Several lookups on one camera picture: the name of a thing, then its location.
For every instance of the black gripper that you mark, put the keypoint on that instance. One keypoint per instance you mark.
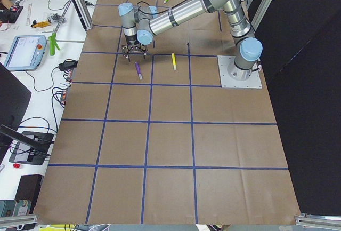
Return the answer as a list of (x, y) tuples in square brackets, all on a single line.
[(131, 41)]

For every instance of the purple marker pen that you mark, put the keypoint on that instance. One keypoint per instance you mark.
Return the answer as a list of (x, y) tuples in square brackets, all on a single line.
[(138, 69)]

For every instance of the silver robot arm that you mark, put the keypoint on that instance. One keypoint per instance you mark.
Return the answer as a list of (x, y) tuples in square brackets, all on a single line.
[(142, 23)]

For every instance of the yellow marker pen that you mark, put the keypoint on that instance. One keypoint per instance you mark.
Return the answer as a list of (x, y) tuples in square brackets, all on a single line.
[(174, 62)]

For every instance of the black power adapter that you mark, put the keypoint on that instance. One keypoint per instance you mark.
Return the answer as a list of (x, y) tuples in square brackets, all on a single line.
[(67, 65)]

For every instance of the brown paper table cover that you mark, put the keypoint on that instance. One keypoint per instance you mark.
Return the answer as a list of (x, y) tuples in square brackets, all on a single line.
[(173, 148)]

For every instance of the yellow black small device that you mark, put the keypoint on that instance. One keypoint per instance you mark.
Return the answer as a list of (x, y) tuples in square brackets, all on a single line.
[(40, 24)]

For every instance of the teach pendant tablet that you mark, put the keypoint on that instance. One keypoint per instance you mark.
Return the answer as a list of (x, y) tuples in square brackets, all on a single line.
[(26, 53)]

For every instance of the black monitor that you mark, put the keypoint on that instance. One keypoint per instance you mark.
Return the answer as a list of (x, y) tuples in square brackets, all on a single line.
[(15, 99)]

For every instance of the monitor stand base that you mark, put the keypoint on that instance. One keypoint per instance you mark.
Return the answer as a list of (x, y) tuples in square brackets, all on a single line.
[(22, 153)]

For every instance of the green handled grabber tool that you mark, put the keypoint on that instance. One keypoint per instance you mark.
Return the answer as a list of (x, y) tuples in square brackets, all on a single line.
[(52, 38)]

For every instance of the aluminium frame post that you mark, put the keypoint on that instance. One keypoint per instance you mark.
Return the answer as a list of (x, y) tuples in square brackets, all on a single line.
[(83, 14)]

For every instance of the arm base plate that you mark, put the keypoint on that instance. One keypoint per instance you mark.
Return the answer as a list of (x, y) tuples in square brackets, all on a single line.
[(232, 77)]

